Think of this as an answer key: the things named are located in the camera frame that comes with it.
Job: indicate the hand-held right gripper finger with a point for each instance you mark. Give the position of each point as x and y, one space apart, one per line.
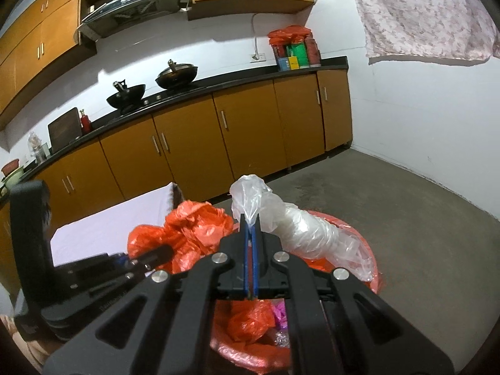
254 269
246 265

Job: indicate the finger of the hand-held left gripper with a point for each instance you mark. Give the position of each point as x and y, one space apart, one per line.
156 253

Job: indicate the magenta plastic bag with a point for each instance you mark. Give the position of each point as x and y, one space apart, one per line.
281 314

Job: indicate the white translucent plastic bag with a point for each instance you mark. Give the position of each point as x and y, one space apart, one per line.
304 230

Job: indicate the pink plastic bin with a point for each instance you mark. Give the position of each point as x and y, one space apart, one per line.
254 365

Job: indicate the person's left hand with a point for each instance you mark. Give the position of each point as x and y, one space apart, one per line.
23 343

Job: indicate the light green basin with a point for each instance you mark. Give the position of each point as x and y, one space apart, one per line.
13 179

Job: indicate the red bin liner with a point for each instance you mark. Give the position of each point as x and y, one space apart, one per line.
312 263

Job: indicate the brown bowl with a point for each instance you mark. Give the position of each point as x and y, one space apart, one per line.
10 166

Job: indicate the jar with plastic bag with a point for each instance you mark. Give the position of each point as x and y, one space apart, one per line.
37 148

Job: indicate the brown cutting board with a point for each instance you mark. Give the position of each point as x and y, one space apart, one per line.
64 131

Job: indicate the red bottle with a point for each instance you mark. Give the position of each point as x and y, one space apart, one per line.
85 123

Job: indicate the wooden base cabinets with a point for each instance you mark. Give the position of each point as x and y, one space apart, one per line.
195 144

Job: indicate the open black wok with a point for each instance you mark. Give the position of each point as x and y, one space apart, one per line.
125 99

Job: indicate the black gas hob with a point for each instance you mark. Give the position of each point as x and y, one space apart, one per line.
156 97

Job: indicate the black wok with lid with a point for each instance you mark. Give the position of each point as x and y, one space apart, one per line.
175 76

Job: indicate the black kitchen countertop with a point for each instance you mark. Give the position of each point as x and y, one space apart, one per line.
234 78

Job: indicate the blue and yellow box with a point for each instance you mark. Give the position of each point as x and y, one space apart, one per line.
288 63

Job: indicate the green box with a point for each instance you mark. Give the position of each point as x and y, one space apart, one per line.
297 56

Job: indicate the red tin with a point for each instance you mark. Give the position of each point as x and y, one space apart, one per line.
313 52

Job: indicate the orange-red shopping bag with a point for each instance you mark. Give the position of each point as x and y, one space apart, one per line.
289 35

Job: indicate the steel range hood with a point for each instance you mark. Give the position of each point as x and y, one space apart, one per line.
129 4

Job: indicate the pink floral curtain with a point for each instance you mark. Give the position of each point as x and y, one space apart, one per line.
422 11

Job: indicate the long wooden wall cabinets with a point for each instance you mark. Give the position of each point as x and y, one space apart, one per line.
39 39

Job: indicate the white wall socket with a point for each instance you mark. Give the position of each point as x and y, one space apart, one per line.
258 57

